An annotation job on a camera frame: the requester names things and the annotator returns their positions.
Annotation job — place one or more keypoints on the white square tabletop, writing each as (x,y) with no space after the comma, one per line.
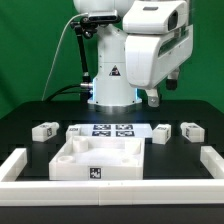
(84,158)

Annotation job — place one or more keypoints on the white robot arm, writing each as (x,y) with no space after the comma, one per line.
(112,93)

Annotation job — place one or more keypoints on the green backdrop curtain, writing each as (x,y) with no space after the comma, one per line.
(35,60)

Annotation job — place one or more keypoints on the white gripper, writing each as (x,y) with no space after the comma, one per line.
(158,42)

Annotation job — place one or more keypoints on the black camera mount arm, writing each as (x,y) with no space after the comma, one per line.
(83,53)

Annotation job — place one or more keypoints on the white marker base plate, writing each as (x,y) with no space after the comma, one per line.
(117,130)

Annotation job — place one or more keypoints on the white U-shaped fence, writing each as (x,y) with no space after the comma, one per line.
(64,193)

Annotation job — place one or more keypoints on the grey camera on mount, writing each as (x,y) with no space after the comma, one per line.
(102,17)

